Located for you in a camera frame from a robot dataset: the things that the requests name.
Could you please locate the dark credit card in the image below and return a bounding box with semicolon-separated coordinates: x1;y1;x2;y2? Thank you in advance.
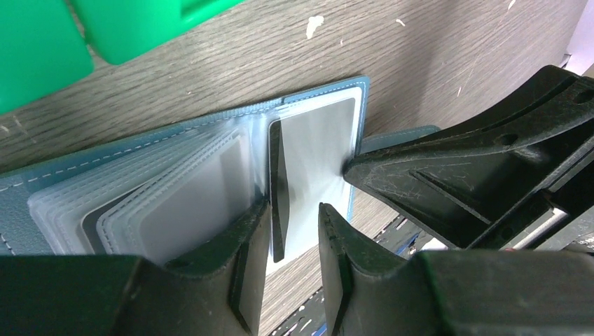
269;97;361;266

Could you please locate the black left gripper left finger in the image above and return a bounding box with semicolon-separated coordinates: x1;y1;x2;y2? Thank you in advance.
1;200;270;335

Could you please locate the green bin with gold cards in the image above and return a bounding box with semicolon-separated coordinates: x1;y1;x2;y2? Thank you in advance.
71;0;241;65

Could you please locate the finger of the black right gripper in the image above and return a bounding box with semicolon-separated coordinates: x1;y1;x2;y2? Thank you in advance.
344;66;593;249

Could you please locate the blue card holder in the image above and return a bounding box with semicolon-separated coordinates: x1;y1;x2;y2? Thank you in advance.
1;76;437;265

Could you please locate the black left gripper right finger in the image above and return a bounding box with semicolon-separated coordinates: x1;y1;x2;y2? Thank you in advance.
318;203;593;335

